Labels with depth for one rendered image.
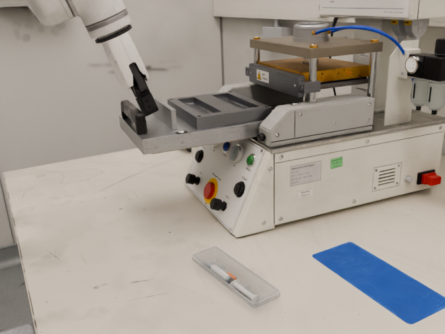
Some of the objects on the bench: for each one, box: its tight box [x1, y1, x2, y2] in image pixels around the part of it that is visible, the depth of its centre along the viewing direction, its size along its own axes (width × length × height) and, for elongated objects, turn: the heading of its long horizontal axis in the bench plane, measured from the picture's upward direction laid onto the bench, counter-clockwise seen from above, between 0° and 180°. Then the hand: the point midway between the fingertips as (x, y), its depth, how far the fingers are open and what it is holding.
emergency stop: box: [203, 182, 215, 199], centre depth 107 cm, size 2×4×4 cm, turn 29°
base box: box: [184, 123, 445, 238], centre depth 113 cm, size 54×38×17 cm
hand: (147, 104), depth 95 cm, fingers closed
